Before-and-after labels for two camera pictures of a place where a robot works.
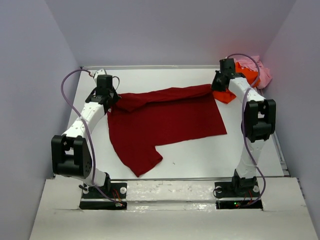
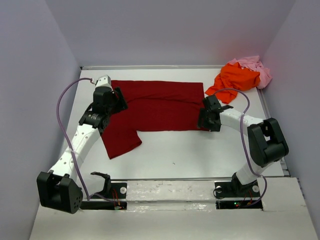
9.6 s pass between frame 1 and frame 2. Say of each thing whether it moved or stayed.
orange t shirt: stayed
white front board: stayed
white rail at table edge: stayed
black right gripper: moved
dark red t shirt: moved
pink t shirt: stayed
